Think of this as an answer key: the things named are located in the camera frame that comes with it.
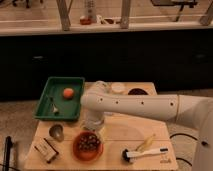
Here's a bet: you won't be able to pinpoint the dark grape bunch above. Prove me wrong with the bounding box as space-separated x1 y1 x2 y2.
77 134 101 151

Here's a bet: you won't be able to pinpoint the black stand left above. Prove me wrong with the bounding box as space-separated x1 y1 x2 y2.
2 136 13 171

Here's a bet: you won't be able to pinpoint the red bowl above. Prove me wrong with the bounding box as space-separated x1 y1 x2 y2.
72 131 103 162

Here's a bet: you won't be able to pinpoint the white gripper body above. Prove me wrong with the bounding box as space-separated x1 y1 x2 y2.
84 109 105 131

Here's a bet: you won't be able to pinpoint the black cabinet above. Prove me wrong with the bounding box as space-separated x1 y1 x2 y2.
0 29 213 101

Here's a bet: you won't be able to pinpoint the orange fruit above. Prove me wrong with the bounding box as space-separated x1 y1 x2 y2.
63 88 74 99

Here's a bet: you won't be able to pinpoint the small silver spoon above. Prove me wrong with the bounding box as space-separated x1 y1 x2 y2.
49 97 59 114

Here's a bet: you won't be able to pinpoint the green plastic tray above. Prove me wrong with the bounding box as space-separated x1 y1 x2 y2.
35 77 85 121

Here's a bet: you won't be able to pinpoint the yellow banana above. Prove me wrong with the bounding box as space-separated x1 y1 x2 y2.
136 135 155 152

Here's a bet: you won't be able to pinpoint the black cable on floor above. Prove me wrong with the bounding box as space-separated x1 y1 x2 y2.
169 132 198 168

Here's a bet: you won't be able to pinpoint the grey metal cup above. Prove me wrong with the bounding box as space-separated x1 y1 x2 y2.
49 124 64 142

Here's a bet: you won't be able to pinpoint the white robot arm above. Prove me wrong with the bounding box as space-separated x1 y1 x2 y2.
81 81 213 171

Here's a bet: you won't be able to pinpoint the wooden frame posts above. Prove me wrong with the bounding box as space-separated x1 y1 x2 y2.
56 0 213 33

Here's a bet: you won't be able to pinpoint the small wooden box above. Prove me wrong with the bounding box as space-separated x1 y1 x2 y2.
34 138 59 163

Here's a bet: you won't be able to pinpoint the white small bowl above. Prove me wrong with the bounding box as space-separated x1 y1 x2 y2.
111 82 126 94

